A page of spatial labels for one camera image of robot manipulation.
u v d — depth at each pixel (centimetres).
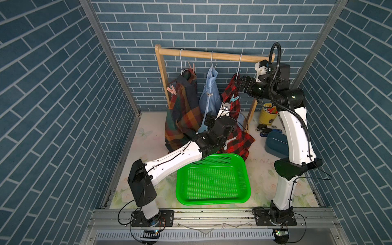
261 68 59
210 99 75
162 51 69
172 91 68
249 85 58
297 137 46
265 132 104
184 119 87
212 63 96
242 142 85
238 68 96
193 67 90
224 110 57
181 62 94
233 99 66
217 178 87
